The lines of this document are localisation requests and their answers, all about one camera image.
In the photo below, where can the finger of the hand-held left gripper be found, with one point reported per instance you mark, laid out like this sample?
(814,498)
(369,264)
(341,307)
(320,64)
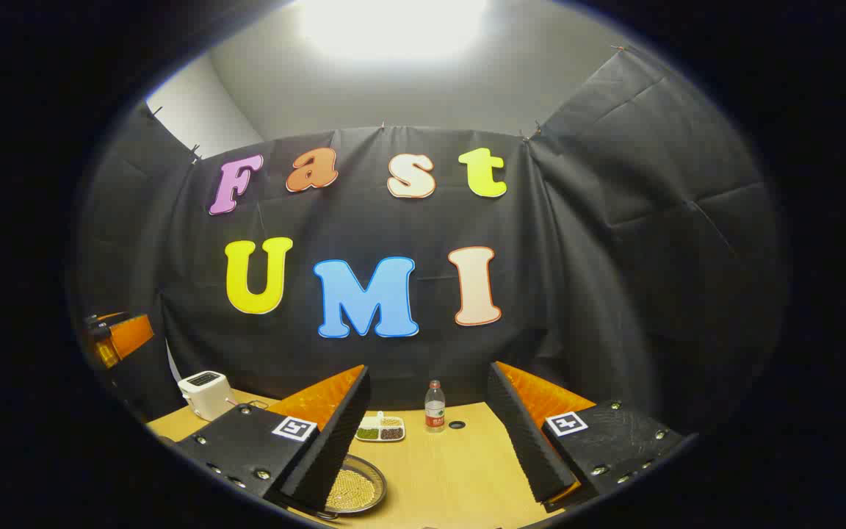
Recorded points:
(129,334)

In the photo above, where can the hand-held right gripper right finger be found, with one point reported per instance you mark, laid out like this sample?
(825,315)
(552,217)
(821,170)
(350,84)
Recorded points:
(522,433)

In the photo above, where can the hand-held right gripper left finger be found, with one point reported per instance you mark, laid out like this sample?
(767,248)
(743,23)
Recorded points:
(331,448)

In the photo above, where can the heap of green beans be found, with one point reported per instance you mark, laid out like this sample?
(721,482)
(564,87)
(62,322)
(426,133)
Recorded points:
(367,433)

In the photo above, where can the pile of soybeans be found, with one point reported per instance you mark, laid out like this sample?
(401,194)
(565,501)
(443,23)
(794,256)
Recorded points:
(353,491)

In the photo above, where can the white divided dish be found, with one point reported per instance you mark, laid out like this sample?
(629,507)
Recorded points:
(379,426)

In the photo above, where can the heap of dark red beans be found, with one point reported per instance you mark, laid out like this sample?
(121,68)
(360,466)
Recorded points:
(391,433)

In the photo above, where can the small heap of yellow beans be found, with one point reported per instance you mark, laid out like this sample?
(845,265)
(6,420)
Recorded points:
(391,422)

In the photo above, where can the clear water bottle red label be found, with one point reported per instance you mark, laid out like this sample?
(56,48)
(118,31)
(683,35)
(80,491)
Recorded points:
(435,411)

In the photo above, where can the white toaster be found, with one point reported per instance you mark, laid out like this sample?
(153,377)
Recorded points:
(206,393)

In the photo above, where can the ceiling light panel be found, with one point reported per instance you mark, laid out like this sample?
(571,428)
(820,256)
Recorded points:
(393,26)

